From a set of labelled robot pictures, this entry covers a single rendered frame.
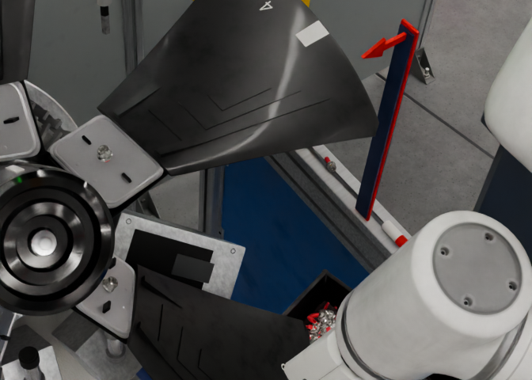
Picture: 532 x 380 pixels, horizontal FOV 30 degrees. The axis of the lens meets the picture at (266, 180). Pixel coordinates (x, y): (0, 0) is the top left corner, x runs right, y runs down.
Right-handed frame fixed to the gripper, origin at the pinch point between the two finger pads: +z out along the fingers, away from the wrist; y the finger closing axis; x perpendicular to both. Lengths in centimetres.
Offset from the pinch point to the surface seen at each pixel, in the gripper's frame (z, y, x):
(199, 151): -7.0, 0.8, -22.3
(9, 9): -16.7, 11.8, -36.5
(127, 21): 72, -35, -74
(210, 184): 62, -28, -37
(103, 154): -6.8, 8.4, -25.9
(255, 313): 10.8, -2.1, -9.4
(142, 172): -6.3, 6.1, -23.0
